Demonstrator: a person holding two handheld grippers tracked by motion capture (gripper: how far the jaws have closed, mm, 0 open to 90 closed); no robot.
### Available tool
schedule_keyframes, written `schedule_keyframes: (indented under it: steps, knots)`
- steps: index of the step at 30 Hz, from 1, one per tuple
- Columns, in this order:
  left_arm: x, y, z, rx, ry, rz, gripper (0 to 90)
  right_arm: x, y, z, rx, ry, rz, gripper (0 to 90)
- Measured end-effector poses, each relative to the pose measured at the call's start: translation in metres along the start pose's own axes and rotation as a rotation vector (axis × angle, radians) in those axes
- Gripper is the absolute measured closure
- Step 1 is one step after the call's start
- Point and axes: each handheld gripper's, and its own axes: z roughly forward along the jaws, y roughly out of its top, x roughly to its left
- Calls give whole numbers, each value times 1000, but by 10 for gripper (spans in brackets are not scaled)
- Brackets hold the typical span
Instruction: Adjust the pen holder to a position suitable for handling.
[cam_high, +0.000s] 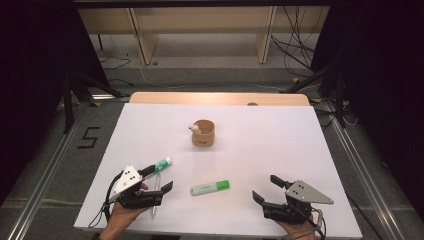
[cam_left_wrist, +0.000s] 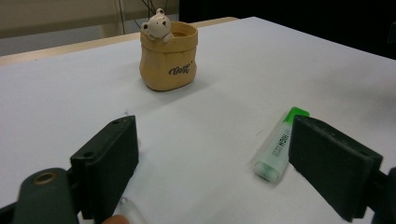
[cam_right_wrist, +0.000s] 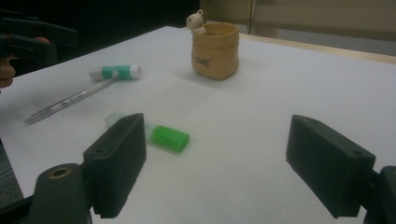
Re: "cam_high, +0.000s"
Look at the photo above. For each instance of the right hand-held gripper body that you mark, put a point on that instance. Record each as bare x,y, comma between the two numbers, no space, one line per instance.
306,193

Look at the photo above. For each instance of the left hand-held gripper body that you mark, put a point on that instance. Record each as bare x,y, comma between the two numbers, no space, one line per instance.
128,178

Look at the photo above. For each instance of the green and white glue stick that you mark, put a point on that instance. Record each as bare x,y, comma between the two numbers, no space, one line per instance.
162,164

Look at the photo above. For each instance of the green highlighter marker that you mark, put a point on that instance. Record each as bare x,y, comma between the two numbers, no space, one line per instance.
210,187

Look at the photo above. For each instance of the round wooden pen holder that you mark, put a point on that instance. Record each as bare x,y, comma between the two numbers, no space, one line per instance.
204,138

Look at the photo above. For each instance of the person's left hand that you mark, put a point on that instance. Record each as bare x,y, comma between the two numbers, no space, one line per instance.
123,216

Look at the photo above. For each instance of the person's right hand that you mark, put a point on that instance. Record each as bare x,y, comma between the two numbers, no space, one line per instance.
300,231

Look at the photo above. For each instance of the white board sheet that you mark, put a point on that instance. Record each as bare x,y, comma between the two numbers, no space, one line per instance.
250,150

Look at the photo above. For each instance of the small white animal figurine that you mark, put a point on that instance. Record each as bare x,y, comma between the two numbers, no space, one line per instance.
195,128

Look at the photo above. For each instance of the light wooden table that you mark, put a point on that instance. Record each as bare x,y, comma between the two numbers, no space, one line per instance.
200,98

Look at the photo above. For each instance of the black tripod stand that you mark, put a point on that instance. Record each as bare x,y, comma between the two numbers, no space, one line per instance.
339,106
68,110

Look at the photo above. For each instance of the light wooden shelf unit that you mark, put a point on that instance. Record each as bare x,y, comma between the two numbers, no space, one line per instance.
148,43

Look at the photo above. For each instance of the dark curtain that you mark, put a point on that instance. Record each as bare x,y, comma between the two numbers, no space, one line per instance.
390,83
30,83

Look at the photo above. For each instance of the black overhead bar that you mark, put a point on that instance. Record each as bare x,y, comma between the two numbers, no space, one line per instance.
200,3

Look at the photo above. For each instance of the silver metal floor rail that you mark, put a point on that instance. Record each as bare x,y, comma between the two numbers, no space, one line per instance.
40,193
366,186

